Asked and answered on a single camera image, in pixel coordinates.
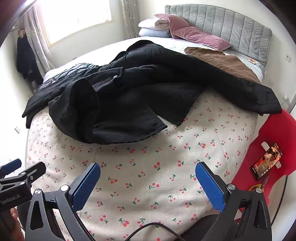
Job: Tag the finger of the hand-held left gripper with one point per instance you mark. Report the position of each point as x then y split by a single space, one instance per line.
10 166
32 172

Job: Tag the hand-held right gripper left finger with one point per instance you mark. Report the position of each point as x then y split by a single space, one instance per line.
85 183

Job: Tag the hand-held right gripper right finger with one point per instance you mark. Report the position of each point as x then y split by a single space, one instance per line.
209 185

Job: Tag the black coat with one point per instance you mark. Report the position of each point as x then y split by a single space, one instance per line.
143 78

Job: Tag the dark hanging clothes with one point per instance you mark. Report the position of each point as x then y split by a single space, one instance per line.
26 60

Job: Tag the person's left hand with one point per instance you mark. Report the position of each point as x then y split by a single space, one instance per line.
14 214

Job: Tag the smartphone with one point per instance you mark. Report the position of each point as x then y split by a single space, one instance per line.
266 162

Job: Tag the cherry print blanket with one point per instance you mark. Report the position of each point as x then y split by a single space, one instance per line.
148 166

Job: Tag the red box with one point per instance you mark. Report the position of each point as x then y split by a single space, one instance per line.
284 129

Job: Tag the black puffer jacket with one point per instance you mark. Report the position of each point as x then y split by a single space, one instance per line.
74 70

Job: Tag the brown garment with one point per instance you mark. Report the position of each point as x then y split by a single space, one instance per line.
231 64

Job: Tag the patterned grey curtain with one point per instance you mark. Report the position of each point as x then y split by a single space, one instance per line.
129 18
38 39

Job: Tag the small orange packet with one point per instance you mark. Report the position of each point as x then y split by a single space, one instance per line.
253 61

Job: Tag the bed with white sheet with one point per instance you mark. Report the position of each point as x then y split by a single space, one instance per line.
175 45

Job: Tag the pink velvet pillow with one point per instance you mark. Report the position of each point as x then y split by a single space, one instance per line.
172 22
201 38

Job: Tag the grey padded headboard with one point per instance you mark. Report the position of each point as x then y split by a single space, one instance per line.
231 25

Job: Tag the light blue folded blanket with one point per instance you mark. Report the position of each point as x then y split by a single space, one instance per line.
152 33

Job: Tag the window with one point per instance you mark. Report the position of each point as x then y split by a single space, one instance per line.
76 16

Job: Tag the white folded blanket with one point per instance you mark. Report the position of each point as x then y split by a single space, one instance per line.
152 23

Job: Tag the white wall socket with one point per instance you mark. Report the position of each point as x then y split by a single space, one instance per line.
286 98
17 129
288 57

